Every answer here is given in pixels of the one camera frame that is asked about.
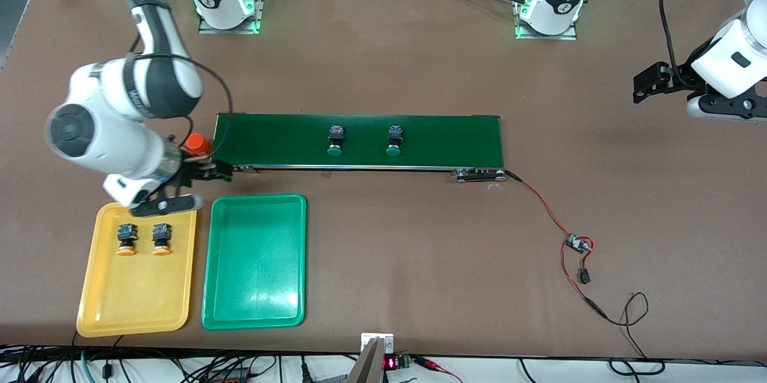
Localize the orange 4680 cylinder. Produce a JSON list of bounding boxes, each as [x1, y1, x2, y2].
[[185, 133, 212, 159]]

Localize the yellow mushroom push button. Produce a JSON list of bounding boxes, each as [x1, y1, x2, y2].
[[151, 223, 171, 257], [116, 223, 137, 257]]

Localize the green conveyor belt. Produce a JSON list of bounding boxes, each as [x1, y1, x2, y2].
[[207, 112, 523, 183]]

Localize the green plastic tray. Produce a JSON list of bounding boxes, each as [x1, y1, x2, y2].
[[201, 193, 307, 331]]

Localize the yellow plastic tray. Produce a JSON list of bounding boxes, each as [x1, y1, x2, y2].
[[76, 198, 198, 338]]

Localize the small black controller circuit board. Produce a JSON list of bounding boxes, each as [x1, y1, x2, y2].
[[566, 233, 595, 254]]

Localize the red clip lead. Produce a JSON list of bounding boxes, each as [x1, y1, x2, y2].
[[413, 356, 463, 383]]

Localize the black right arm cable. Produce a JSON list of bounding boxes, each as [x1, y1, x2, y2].
[[129, 35, 234, 162]]

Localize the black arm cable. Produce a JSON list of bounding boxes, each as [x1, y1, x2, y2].
[[129, 35, 234, 162], [658, 0, 702, 87]]

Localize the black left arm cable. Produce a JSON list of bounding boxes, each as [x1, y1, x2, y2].
[[658, 0, 702, 87]]

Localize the black inline switch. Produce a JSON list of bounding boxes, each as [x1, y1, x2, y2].
[[577, 249, 595, 285]]

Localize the thin black cable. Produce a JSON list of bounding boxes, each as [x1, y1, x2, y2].
[[602, 292, 667, 376]]

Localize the silver metal mount bracket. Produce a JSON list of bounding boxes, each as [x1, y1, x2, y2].
[[348, 333, 395, 383]]

